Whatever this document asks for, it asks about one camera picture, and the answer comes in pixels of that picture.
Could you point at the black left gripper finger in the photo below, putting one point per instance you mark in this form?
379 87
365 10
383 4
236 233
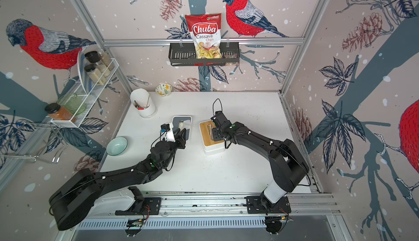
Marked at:
182 139
177 135

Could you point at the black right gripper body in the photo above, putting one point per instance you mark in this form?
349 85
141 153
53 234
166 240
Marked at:
221 133

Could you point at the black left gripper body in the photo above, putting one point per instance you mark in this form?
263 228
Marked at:
172 149

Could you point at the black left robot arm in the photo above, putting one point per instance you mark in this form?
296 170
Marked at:
71 203

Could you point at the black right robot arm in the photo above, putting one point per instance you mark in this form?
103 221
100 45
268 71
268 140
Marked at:
287 164

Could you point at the light green bowl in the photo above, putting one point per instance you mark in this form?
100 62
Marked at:
117 146

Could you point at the floral patterned small bowl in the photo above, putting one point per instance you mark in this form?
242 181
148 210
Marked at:
164 89

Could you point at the white utensil holder cup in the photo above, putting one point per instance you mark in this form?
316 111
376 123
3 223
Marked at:
141 96

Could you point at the black lid spice jar front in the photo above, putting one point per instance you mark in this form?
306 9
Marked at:
95 75

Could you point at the black lid spice jar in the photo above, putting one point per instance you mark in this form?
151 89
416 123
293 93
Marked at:
101 60
95 75

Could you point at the red Chuba chips bag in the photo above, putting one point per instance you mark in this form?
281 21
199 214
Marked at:
205 32

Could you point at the green glass cup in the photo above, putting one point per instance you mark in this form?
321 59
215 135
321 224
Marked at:
73 103

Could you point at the orange sauce jar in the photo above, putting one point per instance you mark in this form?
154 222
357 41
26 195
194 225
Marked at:
58 112

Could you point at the black lid spice jar rear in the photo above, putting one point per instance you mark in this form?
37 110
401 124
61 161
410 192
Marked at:
101 60

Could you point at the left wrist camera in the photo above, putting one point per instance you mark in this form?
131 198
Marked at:
166 131

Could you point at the red handled tool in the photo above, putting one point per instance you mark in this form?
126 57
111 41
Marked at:
137 106

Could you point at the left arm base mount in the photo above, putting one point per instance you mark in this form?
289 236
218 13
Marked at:
142 206

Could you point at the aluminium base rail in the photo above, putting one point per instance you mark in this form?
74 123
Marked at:
200 211

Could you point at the black wire wall basket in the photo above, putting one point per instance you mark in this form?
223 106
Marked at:
185 55

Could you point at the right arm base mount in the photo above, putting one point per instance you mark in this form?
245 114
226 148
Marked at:
276 214

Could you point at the white wire wall shelf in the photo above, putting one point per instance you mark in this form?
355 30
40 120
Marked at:
88 92

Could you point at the chrome wire wall rack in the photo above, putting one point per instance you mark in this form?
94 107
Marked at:
45 143

